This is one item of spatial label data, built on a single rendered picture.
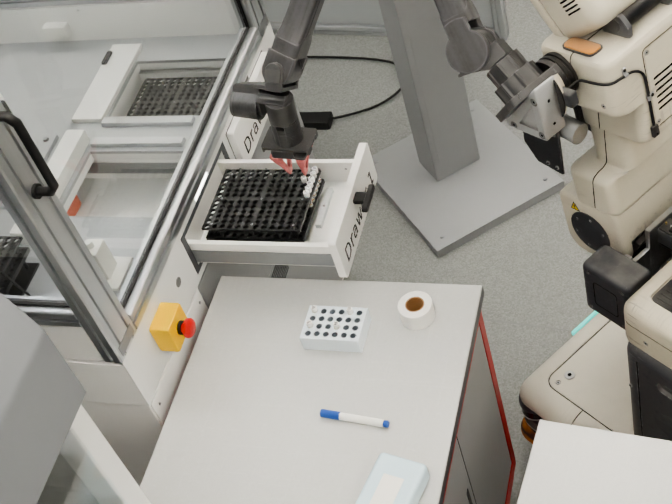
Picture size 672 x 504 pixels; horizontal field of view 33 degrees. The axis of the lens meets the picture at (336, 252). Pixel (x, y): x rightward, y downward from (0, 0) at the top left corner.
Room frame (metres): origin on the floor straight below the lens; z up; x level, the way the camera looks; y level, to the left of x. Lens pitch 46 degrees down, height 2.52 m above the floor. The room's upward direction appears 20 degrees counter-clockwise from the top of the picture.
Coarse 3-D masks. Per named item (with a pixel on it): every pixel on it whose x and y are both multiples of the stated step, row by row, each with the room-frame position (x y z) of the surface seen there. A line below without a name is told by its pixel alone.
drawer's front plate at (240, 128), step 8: (264, 56) 2.23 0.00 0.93; (256, 64) 2.21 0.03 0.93; (256, 72) 2.18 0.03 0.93; (256, 80) 2.16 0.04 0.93; (232, 120) 2.04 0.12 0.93; (240, 120) 2.04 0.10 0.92; (248, 120) 2.07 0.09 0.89; (256, 120) 2.10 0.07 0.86; (264, 120) 2.13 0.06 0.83; (232, 128) 2.01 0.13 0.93; (240, 128) 2.03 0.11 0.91; (248, 128) 2.06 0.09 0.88; (256, 128) 2.09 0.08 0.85; (232, 136) 1.99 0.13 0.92; (240, 136) 2.02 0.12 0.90; (256, 136) 2.07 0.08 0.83; (232, 144) 2.00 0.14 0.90; (240, 144) 2.00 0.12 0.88; (248, 144) 2.03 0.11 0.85; (256, 144) 2.06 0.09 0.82; (240, 152) 1.99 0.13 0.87
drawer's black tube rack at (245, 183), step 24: (216, 192) 1.86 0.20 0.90; (240, 192) 1.83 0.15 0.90; (264, 192) 1.81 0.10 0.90; (288, 192) 1.78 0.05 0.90; (216, 216) 1.79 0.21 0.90; (240, 216) 1.76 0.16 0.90; (264, 216) 1.74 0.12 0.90; (288, 216) 1.71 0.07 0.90; (312, 216) 1.72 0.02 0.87; (240, 240) 1.73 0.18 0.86; (264, 240) 1.70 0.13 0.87; (288, 240) 1.68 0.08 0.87
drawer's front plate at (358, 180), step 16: (368, 160) 1.80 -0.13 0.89; (352, 176) 1.73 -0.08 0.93; (352, 192) 1.69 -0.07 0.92; (352, 208) 1.67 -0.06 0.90; (336, 224) 1.61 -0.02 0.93; (352, 224) 1.65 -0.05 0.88; (336, 240) 1.57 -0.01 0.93; (352, 240) 1.63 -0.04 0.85; (336, 256) 1.57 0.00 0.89; (352, 256) 1.61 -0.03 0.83
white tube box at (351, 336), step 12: (312, 312) 1.53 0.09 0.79; (324, 312) 1.53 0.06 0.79; (336, 312) 1.51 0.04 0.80; (360, 312) 1.49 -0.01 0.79; (324, 324) 1.49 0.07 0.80; (348, 324) 1.47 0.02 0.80; (360, 324) 1.46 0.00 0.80; (300, 336) 1.48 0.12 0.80; (312, 336) 1.47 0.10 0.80; (324, 336) 1.47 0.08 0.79; (336, 336) 1.46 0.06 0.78; (348, 336) 1.44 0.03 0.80; (360, 336) 1.43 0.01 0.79; (312, 348) 1.47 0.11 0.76; (324, 348) 1.45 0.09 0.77; (336, 348) 1.44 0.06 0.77; (348, 348) 1.43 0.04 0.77; (360, 348) 1.42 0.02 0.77
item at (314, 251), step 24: (216, 168) 1.95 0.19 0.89; (240, 168) 1.93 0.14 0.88; (264, 168) 1.91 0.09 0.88; (336, 168) 1.83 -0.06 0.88; (336, 192) 1.80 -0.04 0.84; (192, 240) 1.75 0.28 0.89; (216, 240) 1.72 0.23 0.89; (312, 240) 1.68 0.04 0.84; (288, 264) 1.64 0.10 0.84; (312, 264) 1.61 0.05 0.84
